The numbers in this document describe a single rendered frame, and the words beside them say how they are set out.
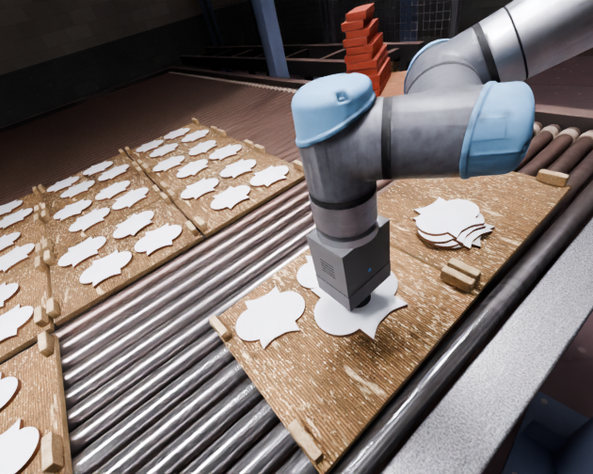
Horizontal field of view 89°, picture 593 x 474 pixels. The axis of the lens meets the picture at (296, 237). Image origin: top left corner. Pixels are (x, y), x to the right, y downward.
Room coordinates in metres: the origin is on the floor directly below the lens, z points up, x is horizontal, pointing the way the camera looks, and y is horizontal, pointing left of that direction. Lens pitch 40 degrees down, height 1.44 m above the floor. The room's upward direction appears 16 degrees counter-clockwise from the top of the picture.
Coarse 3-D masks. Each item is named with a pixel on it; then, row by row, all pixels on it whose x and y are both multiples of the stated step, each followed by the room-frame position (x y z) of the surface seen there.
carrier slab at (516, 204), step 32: (384, 192) 0.69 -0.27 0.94; (416, 192) 0.65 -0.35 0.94; (448, 192) 0.61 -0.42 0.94; (480, 192) 0.58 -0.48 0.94; (512, 192) 0.54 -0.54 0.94; (544, 192) 0.51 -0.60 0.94; (512, 224) 0.44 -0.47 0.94; (416, 256) 0.43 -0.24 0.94; (448, 256) 0.41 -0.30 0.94; (480, 256) 0.38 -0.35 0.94; (512, 256) 0.37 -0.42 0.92; (480, 288) 0.31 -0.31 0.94
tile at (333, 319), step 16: (384, 288) 0.28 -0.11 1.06; (320, 304) 0.29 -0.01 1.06; (336, 304) 0.28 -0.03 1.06; (368, 304) 0.26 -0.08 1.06; (384, 304) 0.25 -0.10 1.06; (400, 304) 0.25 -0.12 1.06; (320, 320) 0.26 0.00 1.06; (336, 320) 0.25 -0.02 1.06; (352, 320) 0.24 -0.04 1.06; (368, 320) 0.24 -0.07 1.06; (336, 336) 0.23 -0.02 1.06; (368, 336) 0.22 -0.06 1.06
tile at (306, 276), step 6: (306, 258) 0.51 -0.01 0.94; (306, 264) 0.49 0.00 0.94; (312, 264) 0.48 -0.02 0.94; (300, 270) 0.48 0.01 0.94; (306, 270) 0.47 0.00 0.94; (312, 270) 0.47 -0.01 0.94; (300, 276) 0.46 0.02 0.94; (306, 276) 0.45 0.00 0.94; (312, 276) 0.45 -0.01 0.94; (300, 282) 0.44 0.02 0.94; (306, 282) 0.44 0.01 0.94; (312, 282) 0.43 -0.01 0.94; (306, 288) 0.43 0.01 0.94; (312, 288) 0.42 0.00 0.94
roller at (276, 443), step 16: (576, 144) 0.68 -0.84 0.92; (592, 144) 0.68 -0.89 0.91; (560, 160) 0.63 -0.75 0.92; (576, 160) 0.63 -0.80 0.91; (272, 432) 0.18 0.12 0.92; (288, 432) 0.17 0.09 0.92; (256, 448) 0.17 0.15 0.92; (272, 448) 0.16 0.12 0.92; (288, 448) 0.16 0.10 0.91; (240, 464) 0.15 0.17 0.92; (256, 464) 0.15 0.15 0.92; (272, 464) 0.14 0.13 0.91
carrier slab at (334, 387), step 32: (256, 288) 0.47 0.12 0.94; (288, 288) 0.44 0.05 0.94; (416, 288) 0.35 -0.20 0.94; (448, 288) 0.33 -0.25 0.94; (224, 320) 0.41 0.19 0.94; (384, 320) 0.30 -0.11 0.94; (416, 320) 0.29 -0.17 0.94; (448, 320) 0.27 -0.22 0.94; (256, 352) 0.31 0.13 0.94; (288, 352) 0.30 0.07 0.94; (320, 352) 0.28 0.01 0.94; (352, 352) 0.26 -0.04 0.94; (384, 352) 0.25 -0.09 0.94; (416, 352) 0.23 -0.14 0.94; (256, 384) 0.25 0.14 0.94; (288, 384) 0.24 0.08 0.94; (320, 384) 0.22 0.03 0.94; (352, 384) 0.21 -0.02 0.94; (384, 384) 0.20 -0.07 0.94; (288, 416) 0.19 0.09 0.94; (320, 416) 0.18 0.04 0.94; (352, 416) 0.17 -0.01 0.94; (320, 448) 0.14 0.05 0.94
